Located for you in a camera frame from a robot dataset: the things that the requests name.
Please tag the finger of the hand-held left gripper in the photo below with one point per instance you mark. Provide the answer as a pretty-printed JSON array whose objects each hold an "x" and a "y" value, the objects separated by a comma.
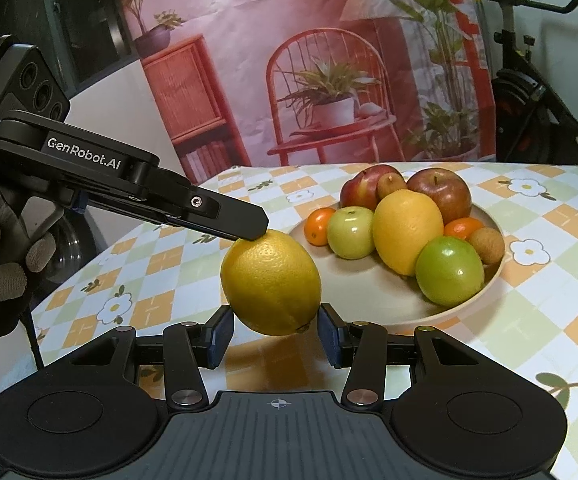
[{"x": 209, "y": 207}]

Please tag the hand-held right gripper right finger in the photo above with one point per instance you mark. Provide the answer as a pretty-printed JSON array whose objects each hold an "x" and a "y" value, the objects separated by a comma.
[{"x": 329, "y": 337}]

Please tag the checkered floral tablecloth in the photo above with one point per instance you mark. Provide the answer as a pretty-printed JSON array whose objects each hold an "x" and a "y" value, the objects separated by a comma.
[{"x": 544, "y": 310}]

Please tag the small orange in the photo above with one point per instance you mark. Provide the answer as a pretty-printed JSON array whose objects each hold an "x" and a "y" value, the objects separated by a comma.
[
  {"x": 461, "y": 227},
  {"x": 318, "y": 226}
]

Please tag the person's left hand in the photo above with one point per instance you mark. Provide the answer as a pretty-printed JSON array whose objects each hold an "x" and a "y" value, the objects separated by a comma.
[{"x": 4, "y": 280}]

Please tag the beige plate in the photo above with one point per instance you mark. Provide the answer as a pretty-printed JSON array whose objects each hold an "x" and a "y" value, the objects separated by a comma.
[{"x": 369, "y": 290}]

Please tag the black exercise bike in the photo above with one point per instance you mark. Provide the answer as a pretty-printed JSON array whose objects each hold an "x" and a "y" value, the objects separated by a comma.
[{"x": 529, "y": 110}]

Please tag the dark red apple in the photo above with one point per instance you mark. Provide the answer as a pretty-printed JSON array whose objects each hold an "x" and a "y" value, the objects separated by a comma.
[{"x": 444, "y": 195}]

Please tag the dark window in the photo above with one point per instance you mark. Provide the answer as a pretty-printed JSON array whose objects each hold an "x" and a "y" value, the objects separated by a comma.
[{"x": 84, "y": 20}]

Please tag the yellow lemon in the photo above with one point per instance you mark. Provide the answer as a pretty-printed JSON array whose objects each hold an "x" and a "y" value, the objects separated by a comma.
[
  {"x": 269, "y": 280},
  {"x": 406, "y": 232}
]

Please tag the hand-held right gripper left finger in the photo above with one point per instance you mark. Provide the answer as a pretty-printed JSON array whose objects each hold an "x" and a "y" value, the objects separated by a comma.
[{"x": 221, "y": 335}]

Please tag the pale green apple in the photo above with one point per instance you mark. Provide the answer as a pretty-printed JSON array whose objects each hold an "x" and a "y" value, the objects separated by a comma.
[{"x": 351, "y": 232}]

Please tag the white panel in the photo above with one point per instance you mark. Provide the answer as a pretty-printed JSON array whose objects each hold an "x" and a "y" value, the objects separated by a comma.
[{"x": 114, "y": 90}]

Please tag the brown kiwi fruit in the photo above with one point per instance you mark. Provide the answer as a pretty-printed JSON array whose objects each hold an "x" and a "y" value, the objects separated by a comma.
[
  {"x": 490, "y": 246},
  {"x": 391, "y": 185}
]

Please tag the bright red apple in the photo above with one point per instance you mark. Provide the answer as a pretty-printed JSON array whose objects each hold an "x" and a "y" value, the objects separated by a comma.
[{"x": 361, "y": 187}]

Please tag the red printed backdrop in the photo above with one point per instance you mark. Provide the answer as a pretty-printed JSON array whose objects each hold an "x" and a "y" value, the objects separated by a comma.
[{"x": 249, "y": 60}]

